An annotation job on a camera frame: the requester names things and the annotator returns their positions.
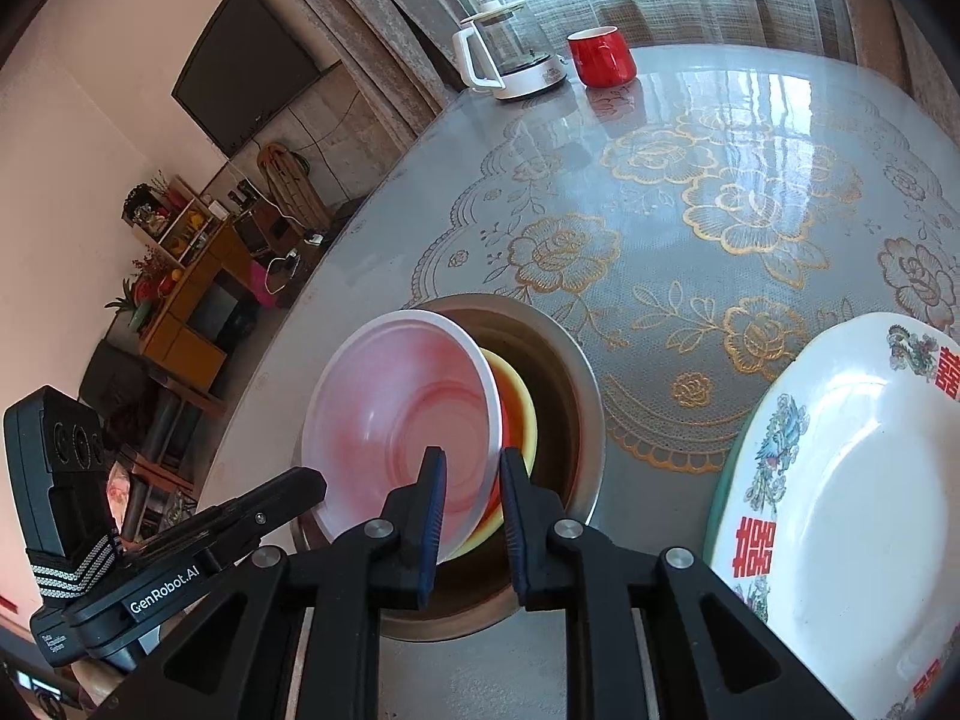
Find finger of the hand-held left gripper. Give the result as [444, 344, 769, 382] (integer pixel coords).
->
[195, 466, 328, 565]

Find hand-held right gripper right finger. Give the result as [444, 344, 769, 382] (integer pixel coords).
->
[499, 447, 833, 720]

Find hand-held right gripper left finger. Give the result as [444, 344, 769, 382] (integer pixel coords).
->
[90, 446, 449, 720]

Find red plastic bowl white rim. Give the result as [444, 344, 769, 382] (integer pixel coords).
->
[300, 313, 502, 563]

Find yellow bowl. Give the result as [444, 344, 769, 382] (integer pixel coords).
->
[450, 347, 538, 552]

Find stainless steel bowl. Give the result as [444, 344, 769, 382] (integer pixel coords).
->
[289, 295, 607, 642]

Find teal plate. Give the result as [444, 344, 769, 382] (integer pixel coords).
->
[703, 382, 760, 563]

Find white plate red character print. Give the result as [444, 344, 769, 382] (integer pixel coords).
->
[709, 313, 960, 720]

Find dark low table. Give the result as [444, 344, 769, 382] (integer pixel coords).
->
[79, 337, 226, 541]

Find wooden shelf cabinet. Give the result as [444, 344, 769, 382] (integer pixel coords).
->
[124, 176, 260, 391]

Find small wooden rack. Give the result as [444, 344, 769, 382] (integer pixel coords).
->
[257, 141, 331, 222]

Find lace tablecloth gold flowers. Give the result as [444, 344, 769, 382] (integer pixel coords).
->
[187, 45, 960, 720]

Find red cup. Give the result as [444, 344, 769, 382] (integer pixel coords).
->
[566, 25, 640, 88]

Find grey patterned curtain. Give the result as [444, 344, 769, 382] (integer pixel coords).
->
[255, 0, 466, 136]

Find black wall television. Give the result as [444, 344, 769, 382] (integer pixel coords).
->
[171, 0, 322, 155]

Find glass kettle white handle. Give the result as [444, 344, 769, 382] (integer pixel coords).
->
[452, 0, 569, 101]

